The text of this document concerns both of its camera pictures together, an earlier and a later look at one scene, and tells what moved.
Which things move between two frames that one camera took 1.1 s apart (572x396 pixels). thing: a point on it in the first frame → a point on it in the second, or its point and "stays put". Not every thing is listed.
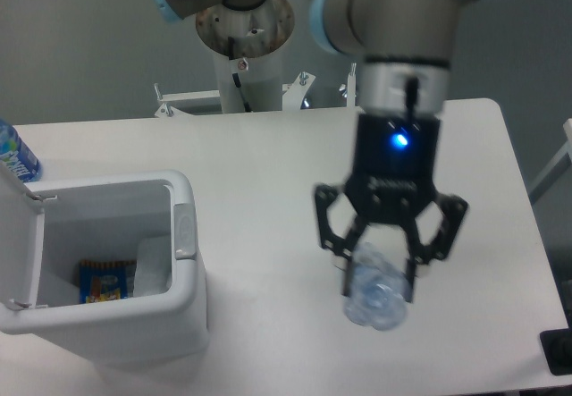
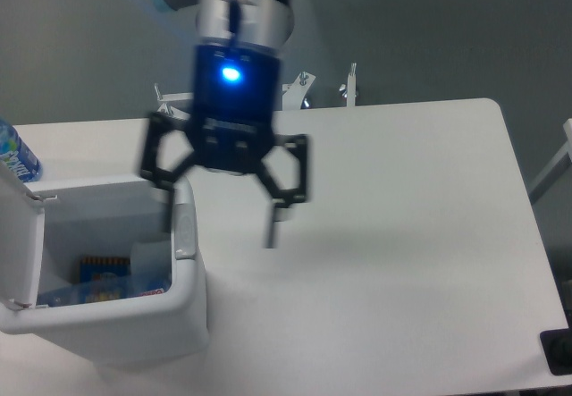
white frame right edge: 556,169 stays put
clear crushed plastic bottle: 379,290 → 71,290
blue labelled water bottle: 16,153 stays put
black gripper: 393,179 → 235,100
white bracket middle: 293,94 stays put
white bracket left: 167,110 stays put
